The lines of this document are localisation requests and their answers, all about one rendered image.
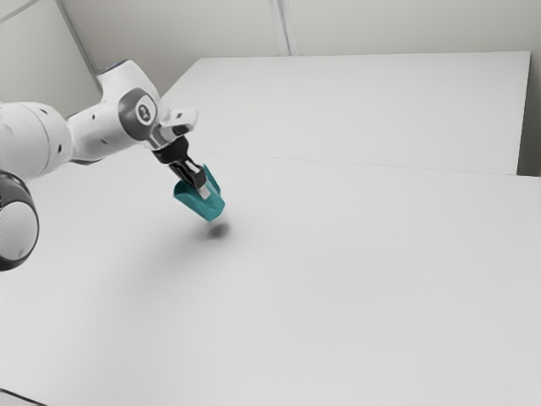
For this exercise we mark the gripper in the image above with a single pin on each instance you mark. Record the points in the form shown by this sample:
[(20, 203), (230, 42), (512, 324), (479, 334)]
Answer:
[(172, 152)]

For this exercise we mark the teal faceted mug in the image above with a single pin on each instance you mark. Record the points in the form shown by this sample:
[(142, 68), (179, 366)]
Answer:
[(206, 201)]

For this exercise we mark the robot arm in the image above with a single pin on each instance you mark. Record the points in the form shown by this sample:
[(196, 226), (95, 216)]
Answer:
[(97, 122)]

